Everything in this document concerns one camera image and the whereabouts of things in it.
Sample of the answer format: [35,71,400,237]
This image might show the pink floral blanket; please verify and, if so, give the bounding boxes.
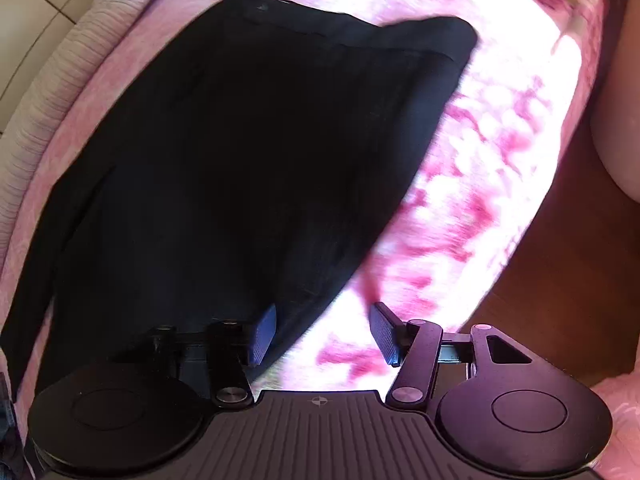
[0,0,608,391]

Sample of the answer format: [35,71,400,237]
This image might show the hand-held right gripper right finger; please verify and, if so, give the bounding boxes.
[369,301,533,407]

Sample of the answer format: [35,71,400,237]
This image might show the black pants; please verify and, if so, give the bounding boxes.
[0,0,481,401]

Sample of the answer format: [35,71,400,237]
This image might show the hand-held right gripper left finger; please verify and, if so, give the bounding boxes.
[142,304,278,408]

